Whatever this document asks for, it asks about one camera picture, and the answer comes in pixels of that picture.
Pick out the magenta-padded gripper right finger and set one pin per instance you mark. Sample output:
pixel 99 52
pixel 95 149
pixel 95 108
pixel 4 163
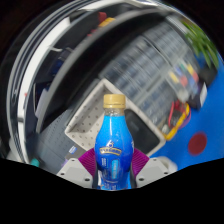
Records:
pixel 150 170

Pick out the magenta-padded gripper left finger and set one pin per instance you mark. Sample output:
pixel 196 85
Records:
pixel 75 170

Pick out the blue drink bottle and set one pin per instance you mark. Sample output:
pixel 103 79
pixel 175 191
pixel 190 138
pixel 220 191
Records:
pixel 113 140

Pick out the dark grey upright box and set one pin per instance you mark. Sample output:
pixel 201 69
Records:
pixel 72 150

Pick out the black zip case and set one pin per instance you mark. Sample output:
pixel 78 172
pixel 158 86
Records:
pixel 143 131

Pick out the beige dotted storage tray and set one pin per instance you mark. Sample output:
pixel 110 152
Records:
pixel 85 120

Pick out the flat round red coaster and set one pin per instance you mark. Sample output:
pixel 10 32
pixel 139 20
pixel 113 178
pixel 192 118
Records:
pixel 197 143

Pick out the black box with white label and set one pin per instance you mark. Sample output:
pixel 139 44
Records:
pixel 200 96

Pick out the black overhead shelf unit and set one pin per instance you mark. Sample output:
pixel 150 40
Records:
pixel 66 73

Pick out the clear organizer with coloured parts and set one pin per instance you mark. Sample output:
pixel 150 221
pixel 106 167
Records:
pixel 185 78

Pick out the grey small-parts drawer cabinet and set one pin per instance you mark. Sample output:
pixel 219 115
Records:
pixel 143 70

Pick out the flat black case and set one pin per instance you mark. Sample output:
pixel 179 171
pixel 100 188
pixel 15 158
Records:
pixel 208 73

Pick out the green potted plant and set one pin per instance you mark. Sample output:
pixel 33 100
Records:
pixel 201 43

